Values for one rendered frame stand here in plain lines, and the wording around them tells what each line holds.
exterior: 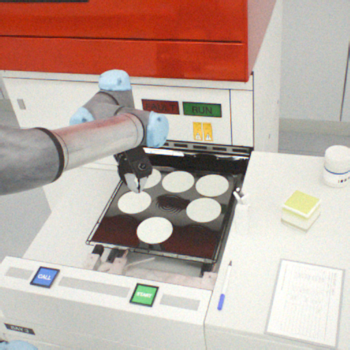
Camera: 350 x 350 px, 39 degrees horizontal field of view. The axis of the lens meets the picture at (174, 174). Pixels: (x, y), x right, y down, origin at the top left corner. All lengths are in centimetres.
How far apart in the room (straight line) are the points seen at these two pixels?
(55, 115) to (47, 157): 93
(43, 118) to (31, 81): 14
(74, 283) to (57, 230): 37
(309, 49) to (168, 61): 171
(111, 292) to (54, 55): 71
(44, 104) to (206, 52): 62
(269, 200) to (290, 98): 185
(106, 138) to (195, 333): 49
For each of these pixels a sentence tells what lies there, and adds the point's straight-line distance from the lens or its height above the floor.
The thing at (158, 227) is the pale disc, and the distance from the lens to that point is 141.
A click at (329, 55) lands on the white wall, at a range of 302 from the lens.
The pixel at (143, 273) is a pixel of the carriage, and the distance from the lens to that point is 134.
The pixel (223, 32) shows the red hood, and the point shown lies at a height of 137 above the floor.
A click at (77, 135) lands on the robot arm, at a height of 142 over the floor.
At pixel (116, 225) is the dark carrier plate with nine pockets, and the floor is 90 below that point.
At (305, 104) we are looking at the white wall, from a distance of 319.
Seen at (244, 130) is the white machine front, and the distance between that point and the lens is 151.
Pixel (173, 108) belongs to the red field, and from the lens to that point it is 152.
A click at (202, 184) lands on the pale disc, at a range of 153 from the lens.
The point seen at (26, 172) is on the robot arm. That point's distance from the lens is 79.
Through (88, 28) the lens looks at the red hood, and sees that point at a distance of 143.
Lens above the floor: 190
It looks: 39 degrees down
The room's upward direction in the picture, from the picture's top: 8 degrees counter-clockwise
